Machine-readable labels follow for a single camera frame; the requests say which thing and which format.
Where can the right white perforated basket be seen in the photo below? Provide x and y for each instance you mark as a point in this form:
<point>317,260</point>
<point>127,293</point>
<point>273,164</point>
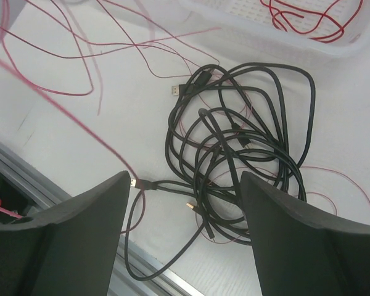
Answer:
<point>307,33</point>

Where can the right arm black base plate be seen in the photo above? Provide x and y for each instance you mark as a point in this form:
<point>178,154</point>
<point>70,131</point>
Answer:
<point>16,204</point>

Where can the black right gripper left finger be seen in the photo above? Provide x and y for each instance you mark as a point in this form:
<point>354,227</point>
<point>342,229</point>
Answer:
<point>67,249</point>

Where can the aluminium frame rail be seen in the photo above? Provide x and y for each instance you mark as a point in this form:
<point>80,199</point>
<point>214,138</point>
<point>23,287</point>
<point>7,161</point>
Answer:
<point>121,283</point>

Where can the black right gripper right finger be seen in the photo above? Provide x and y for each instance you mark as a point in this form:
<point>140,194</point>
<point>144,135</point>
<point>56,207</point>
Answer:
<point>300,249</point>

